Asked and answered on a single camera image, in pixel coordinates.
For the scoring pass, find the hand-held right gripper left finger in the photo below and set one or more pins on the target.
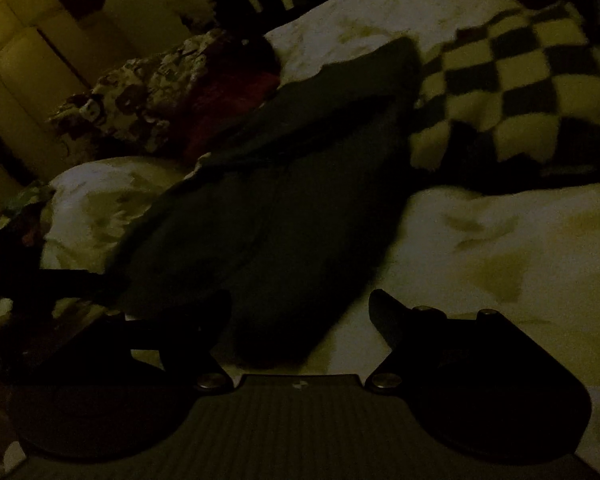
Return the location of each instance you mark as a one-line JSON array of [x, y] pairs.
[[205, 320]]

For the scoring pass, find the red cloth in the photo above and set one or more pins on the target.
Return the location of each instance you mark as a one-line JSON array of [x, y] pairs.
[[225, 102]]

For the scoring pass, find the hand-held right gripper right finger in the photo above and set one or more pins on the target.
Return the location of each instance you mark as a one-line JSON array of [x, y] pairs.
[[386, 316]]

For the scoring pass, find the pale wardrobe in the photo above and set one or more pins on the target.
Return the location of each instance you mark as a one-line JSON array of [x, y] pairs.
[[30, 60]]

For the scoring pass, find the colourful cloth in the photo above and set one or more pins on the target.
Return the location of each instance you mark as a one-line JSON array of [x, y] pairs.
[[30, 206]]

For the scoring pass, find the dark small garment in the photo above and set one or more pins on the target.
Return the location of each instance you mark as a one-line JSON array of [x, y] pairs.
[[280, 220]]

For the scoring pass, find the checkered blanket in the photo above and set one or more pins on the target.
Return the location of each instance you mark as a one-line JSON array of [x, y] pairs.
[[520, 80]]

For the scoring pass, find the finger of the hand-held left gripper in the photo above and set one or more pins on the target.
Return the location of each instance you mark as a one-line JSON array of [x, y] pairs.
[[75, 281]]

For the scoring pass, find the figure-printed cloth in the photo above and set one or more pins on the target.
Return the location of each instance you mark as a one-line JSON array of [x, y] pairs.
[[145, 91]]

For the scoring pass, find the white leaf-print bed sheet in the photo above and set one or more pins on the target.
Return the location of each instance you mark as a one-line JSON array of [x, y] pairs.
[[505, 260]]

